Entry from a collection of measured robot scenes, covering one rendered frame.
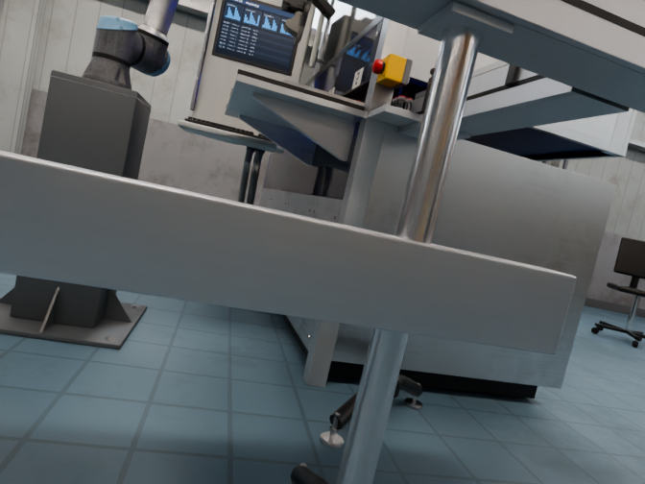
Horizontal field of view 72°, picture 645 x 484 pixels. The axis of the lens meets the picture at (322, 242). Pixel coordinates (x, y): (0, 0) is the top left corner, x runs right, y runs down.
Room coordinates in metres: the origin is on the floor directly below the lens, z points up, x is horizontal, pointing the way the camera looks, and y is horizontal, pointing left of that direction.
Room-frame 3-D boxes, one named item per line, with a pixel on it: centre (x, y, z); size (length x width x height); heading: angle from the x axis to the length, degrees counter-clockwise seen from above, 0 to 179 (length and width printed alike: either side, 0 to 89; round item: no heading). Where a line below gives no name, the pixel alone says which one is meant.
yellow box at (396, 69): (1.34, -0.09, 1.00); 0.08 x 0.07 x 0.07; 106
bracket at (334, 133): (1.45, 0.15, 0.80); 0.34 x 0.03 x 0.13; 106
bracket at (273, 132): (1.92, 0.29, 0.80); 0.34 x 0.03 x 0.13; 106
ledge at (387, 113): (1.34, -0.14, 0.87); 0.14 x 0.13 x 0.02; 106
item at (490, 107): (1.10, -0.31, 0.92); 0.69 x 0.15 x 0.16; 16
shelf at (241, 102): (1.69, 0.21, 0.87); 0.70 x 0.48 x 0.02; 16
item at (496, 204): (2.51, -0.24, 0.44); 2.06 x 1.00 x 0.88; 16
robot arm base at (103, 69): (1.50, 0.81, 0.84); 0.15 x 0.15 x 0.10
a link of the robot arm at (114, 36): (1.51, 0.81, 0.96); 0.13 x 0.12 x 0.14; 159
